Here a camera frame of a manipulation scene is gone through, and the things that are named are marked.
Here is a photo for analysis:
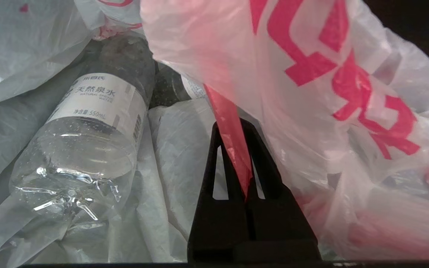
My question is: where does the clear labelled plastic water bottle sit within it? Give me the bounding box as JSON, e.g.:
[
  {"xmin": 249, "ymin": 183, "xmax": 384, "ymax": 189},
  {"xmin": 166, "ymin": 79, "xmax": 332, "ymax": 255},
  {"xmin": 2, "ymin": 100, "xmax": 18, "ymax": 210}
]
[
  {"xmin": 149, "ymin": 63, "xmax": 209, "ymax": 110},
  {"xmin": 9, "ymin": 33, "xmax": 157, "ymax": 224}
]

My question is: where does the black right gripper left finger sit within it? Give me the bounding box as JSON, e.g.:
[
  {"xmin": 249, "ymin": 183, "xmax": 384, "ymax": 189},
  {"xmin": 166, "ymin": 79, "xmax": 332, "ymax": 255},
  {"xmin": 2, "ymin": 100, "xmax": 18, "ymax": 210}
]
[{"xmin": 187, "ymin": 121, "xmax": 250, "ymax": 261}]

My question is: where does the white plastic bag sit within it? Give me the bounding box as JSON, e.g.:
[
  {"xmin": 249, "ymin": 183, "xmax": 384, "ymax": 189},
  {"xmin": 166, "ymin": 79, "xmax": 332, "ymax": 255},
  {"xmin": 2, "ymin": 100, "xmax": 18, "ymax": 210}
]
[{"xmin": 0, "ymin": 0, "xmax": 429, "ymax": 263}]

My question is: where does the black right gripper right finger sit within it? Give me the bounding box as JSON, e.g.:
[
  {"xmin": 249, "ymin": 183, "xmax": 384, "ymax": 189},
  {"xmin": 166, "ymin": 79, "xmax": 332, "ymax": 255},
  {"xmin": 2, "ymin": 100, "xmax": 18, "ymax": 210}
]
[{"xmin": 241, "ymin": 118, "xmax": 321, "ymax": 261}]

